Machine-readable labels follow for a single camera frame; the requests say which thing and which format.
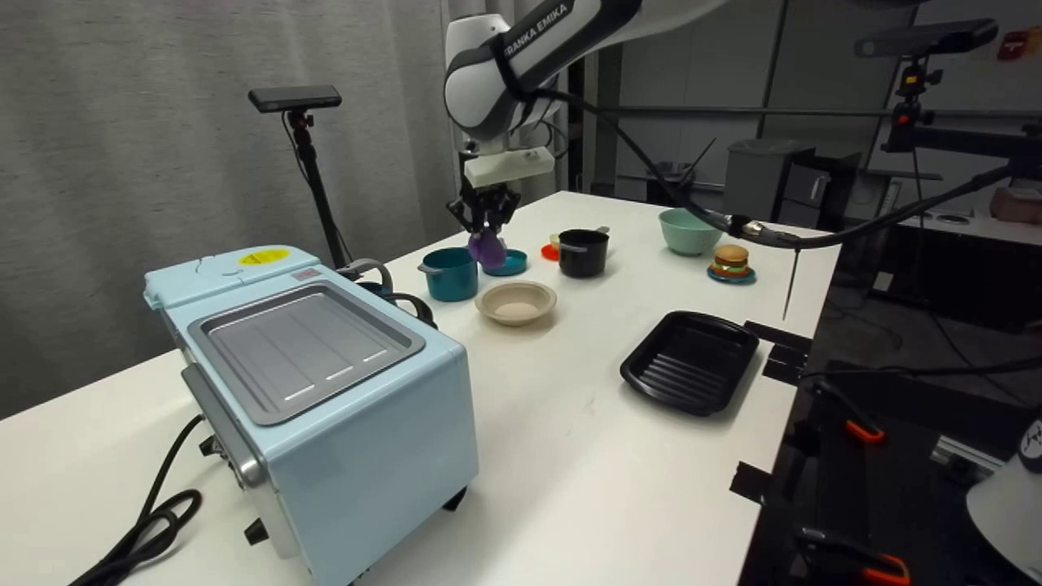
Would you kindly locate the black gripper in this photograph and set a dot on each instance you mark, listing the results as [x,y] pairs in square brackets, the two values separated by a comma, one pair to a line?
[481,211]

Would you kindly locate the purple toy object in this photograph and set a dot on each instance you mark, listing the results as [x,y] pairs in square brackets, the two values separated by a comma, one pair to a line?
[485,250]

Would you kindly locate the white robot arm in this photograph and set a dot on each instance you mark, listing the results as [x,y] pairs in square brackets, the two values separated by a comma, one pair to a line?
[499,73]

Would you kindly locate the beige shallow bowl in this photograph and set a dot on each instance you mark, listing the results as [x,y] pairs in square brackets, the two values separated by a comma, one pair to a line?
[516,305]

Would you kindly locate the mint green bowl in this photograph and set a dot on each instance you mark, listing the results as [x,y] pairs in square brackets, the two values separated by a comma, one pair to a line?
[686,232]

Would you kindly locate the small blue plate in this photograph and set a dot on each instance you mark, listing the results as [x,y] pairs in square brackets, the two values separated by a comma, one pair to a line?
[510,266]

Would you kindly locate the teal toy pot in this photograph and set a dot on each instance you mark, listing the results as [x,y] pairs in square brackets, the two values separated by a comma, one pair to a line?
[451,276]

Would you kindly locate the orange toy piece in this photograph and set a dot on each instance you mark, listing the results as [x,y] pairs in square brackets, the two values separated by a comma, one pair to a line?
[551,251]

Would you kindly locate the black mug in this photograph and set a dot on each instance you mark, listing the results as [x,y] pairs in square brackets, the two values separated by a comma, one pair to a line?
[583,251]

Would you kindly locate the toy hamburger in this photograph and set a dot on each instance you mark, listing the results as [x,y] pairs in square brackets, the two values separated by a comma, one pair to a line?
[731,266]

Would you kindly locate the light blue toaster oven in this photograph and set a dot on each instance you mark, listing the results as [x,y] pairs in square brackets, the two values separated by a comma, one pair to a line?
[343,419]

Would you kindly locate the black rectangular plastic tray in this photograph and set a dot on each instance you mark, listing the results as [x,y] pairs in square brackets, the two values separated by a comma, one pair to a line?
[692,364]

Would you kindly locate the black camera on stand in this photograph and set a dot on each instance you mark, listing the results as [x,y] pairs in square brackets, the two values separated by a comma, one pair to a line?
[294,110]

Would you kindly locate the black camera on tripod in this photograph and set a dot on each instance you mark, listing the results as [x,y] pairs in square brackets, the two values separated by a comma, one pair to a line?
[913,46]

